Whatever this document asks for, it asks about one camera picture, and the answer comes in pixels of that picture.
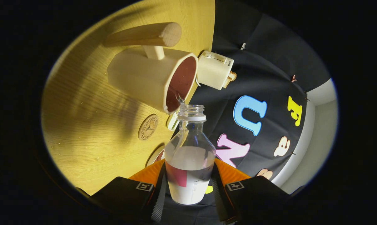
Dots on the round white plate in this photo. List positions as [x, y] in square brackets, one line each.
[155, 156]

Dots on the wooden table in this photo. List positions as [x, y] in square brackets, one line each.
[82, 125]

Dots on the cream white toaster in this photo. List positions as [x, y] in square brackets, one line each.
[211, 70]

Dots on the round cork coaster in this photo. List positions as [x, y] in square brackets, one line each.
[148, 127]

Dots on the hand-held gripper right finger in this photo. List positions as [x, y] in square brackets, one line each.
[219, 200]

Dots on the toast slice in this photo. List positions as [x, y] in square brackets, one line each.
[232, 76]
[227, 83]

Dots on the white divided spice tray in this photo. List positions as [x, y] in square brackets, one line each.
[172, 123]

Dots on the clear plastic juice bottle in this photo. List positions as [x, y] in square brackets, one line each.
[190, 175]

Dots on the black backdrop cloth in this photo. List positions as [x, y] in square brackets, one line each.
[254, 62]

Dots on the small silver clip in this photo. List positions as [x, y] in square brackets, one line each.
[243, 46]

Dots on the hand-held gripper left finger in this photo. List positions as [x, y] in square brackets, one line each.
[158, 203]

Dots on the small orange clip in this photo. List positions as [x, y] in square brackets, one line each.
[293, 78]

